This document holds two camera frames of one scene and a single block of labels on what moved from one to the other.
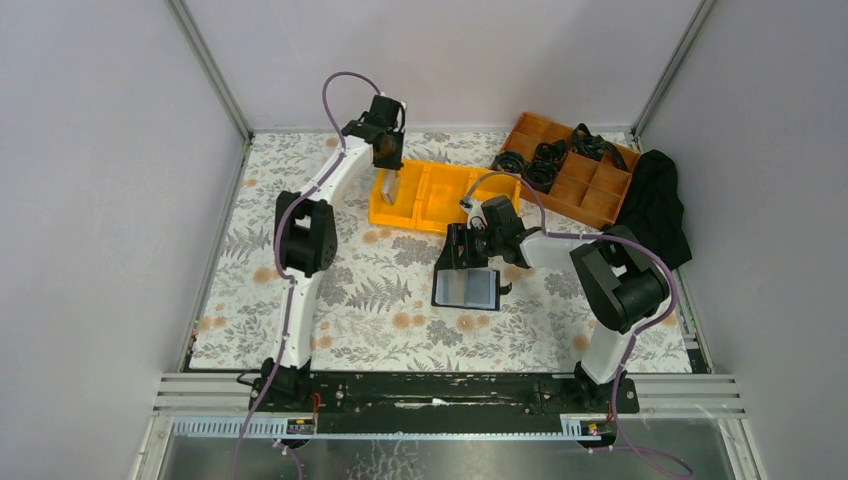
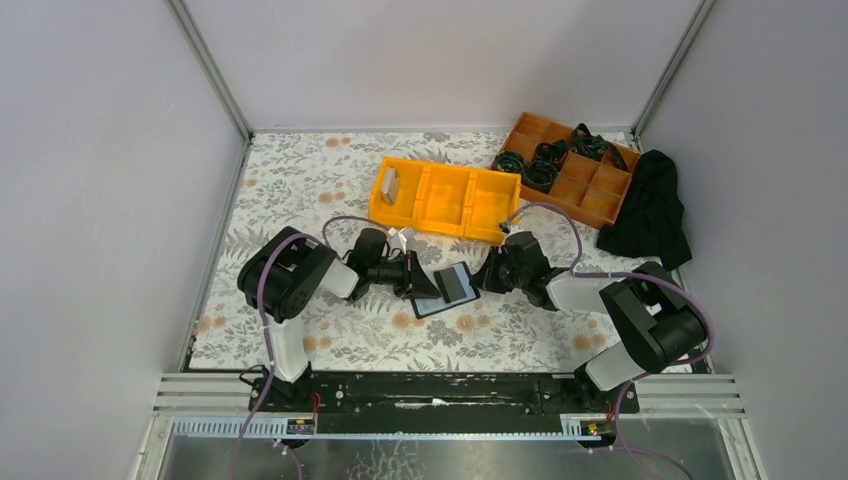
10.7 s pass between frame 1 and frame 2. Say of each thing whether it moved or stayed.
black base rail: stayed
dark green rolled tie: stayed
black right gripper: moved
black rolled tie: stayed
